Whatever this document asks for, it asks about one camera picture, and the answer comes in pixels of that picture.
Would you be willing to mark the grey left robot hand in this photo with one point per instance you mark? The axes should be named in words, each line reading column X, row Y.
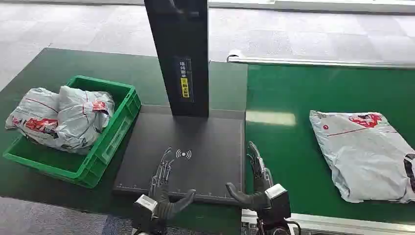
column 163, row 202

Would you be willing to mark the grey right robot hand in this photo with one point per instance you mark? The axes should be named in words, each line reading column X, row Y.
column 257, row 199

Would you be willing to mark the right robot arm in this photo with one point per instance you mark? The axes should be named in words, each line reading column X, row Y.
column 272, row 227

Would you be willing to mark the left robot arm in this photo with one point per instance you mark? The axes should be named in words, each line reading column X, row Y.
column 147, row 231

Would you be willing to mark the green conveyor belt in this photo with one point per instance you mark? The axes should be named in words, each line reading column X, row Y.
column 278, row 162

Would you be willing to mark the green plastic crate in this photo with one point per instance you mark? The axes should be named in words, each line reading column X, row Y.
column 107, row 142

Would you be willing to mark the flat grey parcel bag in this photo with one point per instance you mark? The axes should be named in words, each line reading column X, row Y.
column 363, row 155

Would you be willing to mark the crumpled grey parcel bag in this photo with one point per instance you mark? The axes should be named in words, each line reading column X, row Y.
column 81, row 120

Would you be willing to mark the yellow black label sticker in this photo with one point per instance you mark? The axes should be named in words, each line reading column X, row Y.
column 184, row 87

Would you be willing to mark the grey parcel bag, red print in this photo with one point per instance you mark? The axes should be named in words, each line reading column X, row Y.
column 35, row 120

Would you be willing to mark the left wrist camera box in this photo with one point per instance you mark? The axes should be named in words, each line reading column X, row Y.
column 145, row 209

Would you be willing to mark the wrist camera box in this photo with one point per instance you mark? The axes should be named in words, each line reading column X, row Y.
column 145, row 209
column 278, row 201

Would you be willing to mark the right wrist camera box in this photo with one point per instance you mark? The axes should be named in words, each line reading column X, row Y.
column 278, row 201

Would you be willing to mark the black scanner base plate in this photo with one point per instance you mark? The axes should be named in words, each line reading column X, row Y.
column 207, row 152

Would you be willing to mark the silver conveyor side rail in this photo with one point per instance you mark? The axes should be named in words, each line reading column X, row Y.
column 324, row 61
column 340, row 225

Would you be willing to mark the black scanner post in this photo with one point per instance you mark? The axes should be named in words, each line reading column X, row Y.
column 181, row 48

